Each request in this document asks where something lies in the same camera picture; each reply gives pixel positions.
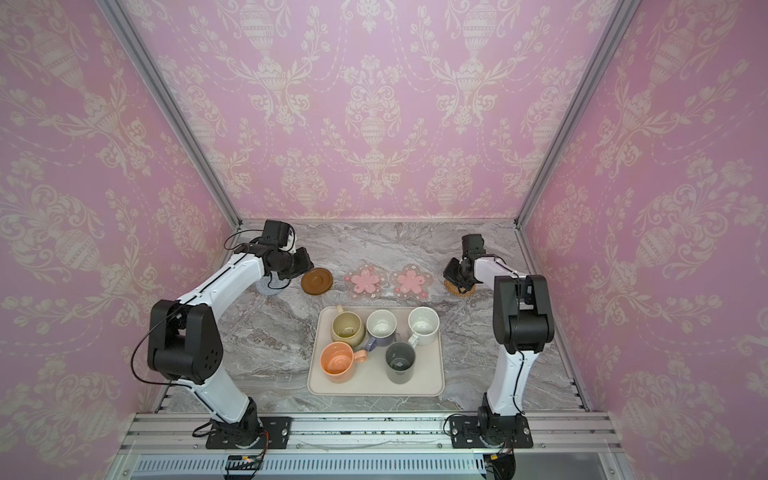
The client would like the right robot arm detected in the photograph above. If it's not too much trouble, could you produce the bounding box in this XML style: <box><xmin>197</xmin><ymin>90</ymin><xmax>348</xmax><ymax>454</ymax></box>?
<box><xmin>443</xmin><ymin>256</ymin><xmax>555</xmax><ymax>449</ymax></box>

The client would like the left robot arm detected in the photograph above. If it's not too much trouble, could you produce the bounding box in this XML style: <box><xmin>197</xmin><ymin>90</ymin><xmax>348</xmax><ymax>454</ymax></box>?
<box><xmin>147</xmin><ymin>245</ymin><xmax>314</xmax><ymax>452</ymax></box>

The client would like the brown wooden round coaster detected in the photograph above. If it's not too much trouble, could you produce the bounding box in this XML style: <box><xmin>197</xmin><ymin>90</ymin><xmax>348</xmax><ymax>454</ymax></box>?
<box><xmin>301</xmin><ymin>268</ymin><xmax>334</xmax><ymax>296</ymax></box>

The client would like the orange pink mug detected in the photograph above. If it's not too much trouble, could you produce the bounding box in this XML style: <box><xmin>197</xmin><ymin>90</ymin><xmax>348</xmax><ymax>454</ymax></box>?
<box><xmin>320</xmin><ymin>341</ymin><xmax>368</xmax><ymax>383</ymax></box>

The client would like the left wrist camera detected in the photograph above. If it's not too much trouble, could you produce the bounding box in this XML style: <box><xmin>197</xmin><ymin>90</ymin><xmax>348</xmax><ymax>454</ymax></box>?
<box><xmin>260</xmin><ymin>220</ymin><xmax>295</xmax><ymax>248</ymax></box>

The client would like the right aluminium corner post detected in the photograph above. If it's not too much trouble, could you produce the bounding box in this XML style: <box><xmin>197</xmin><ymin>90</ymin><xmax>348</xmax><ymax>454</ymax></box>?
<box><xmin>515</xmin><ymin>0</ymin><xmax>641</xmax><ymax>231</ymax></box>

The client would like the aluminium corner post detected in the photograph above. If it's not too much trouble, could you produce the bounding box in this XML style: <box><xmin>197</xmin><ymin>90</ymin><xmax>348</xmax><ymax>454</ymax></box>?
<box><xmin>96</xmin><ymin>0</ymin><xmax>241</xmax><ymax>229</ymax></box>
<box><xmin>515</xmin><ymin>0</ymin><xmax>641</xmax><ymax>231</ymax></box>

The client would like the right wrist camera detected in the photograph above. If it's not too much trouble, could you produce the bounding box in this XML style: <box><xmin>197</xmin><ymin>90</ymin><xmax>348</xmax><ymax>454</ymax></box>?
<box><xmin>462</xmin><ymin>234</ymin><xmax>487</xmax><ymax>259</ymax></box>

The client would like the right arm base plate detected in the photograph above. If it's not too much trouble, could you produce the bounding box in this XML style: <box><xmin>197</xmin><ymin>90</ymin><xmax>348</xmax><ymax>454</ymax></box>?
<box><xmin>449</xmin><ymin>415</ymin><xmax>534</xmax><ymax>450</ymax></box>

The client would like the rattan woven round coaster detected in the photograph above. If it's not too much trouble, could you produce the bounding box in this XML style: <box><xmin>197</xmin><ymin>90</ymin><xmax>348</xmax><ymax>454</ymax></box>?
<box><xmin>444</xmin><ymin>280</ymin><xmax>476</xmax><ymax>298</ymax></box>

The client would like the pink flower coaster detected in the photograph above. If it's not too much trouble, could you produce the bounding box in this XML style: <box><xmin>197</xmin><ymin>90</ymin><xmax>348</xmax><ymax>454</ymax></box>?
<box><xmin>390</xmin><ymin>264</ymin><xmax>434</xmax><ymax>301</ymax></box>
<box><xmin>343</xmin><ymin>264</ymin><xmax>389</xmax><ymax>300</ymax></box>

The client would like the blue woven round coaster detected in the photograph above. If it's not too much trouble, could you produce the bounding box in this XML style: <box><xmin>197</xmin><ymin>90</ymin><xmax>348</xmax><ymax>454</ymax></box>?
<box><xmin>256</xmin><ymin>276</ymin><xmax>290</xmax><ymax>296</ymax></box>

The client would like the left aluminium corner post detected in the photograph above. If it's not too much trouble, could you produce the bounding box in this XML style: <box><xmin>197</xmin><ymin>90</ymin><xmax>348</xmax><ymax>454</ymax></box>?
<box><xmin>96</xmin><ymin>0</ymin><xmax>241</xmax><ymax>229</ymax></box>

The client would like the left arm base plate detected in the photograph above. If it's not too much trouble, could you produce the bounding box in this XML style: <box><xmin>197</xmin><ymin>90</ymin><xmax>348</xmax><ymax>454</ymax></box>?
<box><xmin>205</xmin><ymin>416</ymin><xmax>292</xmax><ymax>451</ymax></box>

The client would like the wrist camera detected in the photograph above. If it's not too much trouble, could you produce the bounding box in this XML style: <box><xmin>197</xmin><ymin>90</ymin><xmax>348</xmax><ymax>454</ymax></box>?
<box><xmin>462</xmin><ymin>234</ymin><xmax>487</xmax><ymax>259</ymax></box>
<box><xmin>260</xmin><ymin>220</ymin><xmax>295</xmax><ymax>248</ymax></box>

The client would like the grey mug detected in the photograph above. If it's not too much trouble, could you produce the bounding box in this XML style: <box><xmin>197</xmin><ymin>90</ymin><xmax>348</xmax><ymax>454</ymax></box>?
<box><xmin>385</xmin><ymin>341</ymin><xmax>416</xmax><ymax>385</ymax></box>

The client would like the beige serving tray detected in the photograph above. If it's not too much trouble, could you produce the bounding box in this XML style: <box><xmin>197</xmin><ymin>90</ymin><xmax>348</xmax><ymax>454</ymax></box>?
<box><xmin>307</xmin><ymin>306</ymin><xmax>445</xmax><ymax>397</ymax></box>

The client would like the lavender white mug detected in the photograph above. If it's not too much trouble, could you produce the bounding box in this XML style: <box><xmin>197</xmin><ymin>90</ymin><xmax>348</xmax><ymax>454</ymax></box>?
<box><xmin>358</xmin><ymin>309</ymin><xmax>398</xmax><ymax>352</ymax></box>

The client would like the yellow-green mug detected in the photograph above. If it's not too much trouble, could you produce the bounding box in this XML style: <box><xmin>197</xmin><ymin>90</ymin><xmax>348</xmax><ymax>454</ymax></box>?
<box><xmin>331</xmin><ymin>305</ymin><xmax>366</xmax><ymax>349</ymax></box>

